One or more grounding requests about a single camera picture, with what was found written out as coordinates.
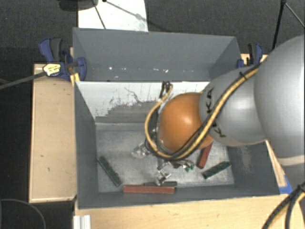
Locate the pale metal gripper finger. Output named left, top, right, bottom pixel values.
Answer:
left=131, top=142, right=153, bottom=158
left=153, top=168, right=172, bottom=186

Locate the dark green flat block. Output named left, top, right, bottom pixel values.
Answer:
left=97, top=156, right=122, bottom=187
left=202, top=161, right=232, bottom=179
left=142, top=180, right=178, bottom=187

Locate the red-brown flat block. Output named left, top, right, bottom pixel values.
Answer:
left=196, top=143, right=214, bottom=169
left=122, top=185, right=176, bottom=195

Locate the grey metal bin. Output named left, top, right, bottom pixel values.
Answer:
left=72, top=27, right=281, bottom=209

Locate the pale wood flat board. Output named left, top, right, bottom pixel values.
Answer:
left=28, top=63, right=78, bottom=204

